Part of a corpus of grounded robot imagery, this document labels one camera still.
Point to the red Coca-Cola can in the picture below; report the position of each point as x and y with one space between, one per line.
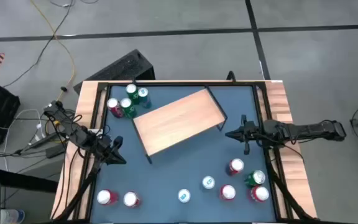
113 103

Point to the red Fanta can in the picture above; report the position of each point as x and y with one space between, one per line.
260 193

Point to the green Sprite can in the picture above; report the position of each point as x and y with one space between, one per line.
126 103
131 89

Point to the green soda can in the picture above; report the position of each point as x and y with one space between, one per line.
256 177

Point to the black power brick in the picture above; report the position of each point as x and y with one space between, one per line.
54 151

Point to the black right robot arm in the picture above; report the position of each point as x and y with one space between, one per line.
306 130

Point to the red soda can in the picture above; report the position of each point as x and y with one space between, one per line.
130 199
104 197
236 165
228 192

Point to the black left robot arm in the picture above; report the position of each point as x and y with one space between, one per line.
73 130

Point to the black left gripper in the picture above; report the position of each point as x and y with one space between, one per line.
106 151

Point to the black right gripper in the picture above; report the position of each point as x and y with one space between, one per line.
255 133

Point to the blue silver Red Bull can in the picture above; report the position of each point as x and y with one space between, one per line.
184 196
143 92
208 182

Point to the wooden shelf black metal frame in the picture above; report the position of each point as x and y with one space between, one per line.
179 121

